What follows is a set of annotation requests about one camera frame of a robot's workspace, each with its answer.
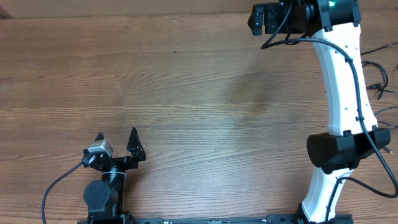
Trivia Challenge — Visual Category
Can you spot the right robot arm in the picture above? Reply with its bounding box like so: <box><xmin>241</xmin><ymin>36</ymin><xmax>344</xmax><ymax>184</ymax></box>
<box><xmin>248</xmin><ymin>0</ymin><xmax>391</xmax><ymax>223</ymax></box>

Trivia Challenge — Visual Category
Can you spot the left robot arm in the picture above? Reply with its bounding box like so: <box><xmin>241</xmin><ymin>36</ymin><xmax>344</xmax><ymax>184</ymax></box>
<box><xmin>81</xmin><ymin>128</ymin><xmax>146</xmax><ymax>224</ymax></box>

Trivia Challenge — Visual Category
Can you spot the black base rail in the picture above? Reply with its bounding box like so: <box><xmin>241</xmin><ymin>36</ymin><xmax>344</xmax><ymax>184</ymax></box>
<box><xmin>77</xmin><ymin>213</ymin><xmax>354</xmax><ymax>224</ymax></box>

